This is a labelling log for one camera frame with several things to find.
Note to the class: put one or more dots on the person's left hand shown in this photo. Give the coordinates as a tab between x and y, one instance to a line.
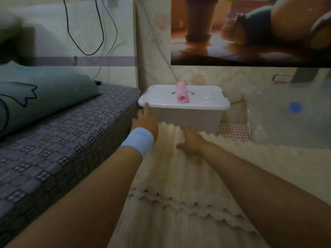
144	125

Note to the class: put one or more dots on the person's right hand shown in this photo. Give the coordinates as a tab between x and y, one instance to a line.
192	143

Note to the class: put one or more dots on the person's left fingers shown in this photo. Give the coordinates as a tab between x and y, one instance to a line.
147	108

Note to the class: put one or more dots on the person's right thumb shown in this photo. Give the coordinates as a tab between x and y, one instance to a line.
181	146

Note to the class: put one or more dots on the cream pleated cloth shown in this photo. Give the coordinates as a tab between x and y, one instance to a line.
181	193

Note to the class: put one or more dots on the person's right forearm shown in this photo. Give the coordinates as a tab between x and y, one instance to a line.
266	188

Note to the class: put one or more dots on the person's left forearm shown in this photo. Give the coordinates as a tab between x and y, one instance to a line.
85	204

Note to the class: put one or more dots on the light blue wristband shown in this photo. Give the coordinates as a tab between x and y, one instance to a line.
138	140

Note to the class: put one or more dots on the pink rolled tube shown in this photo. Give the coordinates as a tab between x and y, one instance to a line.
182	93

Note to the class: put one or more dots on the white plastic storage box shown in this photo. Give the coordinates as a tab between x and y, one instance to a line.
186	105

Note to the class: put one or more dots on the small black plug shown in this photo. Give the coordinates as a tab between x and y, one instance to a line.
97	82

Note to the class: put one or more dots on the blue-grey patterned mattress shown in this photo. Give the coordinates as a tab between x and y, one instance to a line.
59	144

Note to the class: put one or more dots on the teal pillow with black outline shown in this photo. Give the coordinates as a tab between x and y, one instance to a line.
38	92

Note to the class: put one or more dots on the clear plastic container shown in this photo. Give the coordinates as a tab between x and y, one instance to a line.
289	113

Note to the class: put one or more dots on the blue round cap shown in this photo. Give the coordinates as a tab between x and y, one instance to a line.
295	107

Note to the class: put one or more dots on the large wall picture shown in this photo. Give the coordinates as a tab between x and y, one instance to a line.
248	30

